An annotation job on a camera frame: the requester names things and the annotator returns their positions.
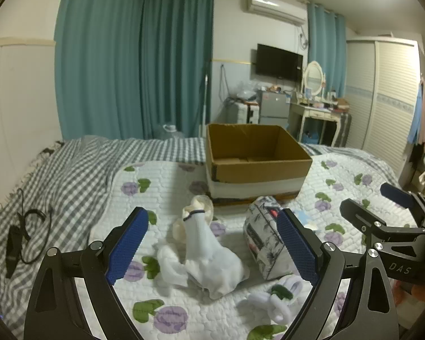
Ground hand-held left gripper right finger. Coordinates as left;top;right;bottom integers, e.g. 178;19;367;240
276;208;401;340

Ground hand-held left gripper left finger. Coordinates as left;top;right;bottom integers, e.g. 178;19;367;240
23;206;150;340

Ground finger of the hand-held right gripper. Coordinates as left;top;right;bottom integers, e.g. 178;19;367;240
339;198;425;244
380;182;425;229

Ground small blue white tissue pack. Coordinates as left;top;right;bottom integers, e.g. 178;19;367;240
293;210;318;231

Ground printed tissue pack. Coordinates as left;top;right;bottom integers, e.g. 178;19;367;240
244;195;300;280

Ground white lavender fabric bundle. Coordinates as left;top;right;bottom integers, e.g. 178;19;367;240
241;276;302;324

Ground cardboard box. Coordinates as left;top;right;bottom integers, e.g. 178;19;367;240
205;123;313;207

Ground cream sock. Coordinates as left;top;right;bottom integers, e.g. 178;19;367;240
173;195;215;245

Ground white sock bundle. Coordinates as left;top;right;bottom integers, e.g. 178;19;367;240
182;211;250;300

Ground person's right hand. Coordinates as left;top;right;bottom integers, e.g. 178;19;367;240
392;279;425;304

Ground hanging clothes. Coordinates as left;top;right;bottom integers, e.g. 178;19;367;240
407;74;425;146

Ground white slatted wardrobe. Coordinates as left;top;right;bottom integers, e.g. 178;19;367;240
345;37;425;182

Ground white floral quilt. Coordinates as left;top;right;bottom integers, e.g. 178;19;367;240
88;156;423;340

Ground stack of boxes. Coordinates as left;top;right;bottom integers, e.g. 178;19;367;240
331;97;350;114

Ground white dressing table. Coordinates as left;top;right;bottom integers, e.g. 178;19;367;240
288;101;344;146

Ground clear water jug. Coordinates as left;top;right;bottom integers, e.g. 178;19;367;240
155;124;187;140

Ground dark patterned cloth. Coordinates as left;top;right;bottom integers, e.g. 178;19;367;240
38;140;67;157

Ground grey small fridge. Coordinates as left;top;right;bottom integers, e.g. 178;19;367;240
258;90;292;130

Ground white suitcase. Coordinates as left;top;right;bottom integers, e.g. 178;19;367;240
234;101;261;126

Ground white oval mirror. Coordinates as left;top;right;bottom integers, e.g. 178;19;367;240
302;60;327;97

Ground narrow teal curtain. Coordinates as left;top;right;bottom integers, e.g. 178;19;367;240
306;3;347;100

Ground clear plastic bag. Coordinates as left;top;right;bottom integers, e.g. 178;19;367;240
236;81;261;101

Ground white mop pole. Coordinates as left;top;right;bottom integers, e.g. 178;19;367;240
200;60;212;139

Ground wide teal curtain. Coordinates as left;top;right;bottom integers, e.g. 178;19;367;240
54;0;145;141

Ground teal corner curtain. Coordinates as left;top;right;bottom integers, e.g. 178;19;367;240
139;0;215;139

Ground white air conditioner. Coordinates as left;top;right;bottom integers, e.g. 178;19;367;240
246;0;308;26

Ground black cable with charger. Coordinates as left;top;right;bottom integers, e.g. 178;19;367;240
5;188;54;279

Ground black wall television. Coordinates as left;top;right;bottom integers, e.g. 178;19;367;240
256;43;304;82

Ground wall cables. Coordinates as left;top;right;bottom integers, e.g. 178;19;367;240
219;63;231;104

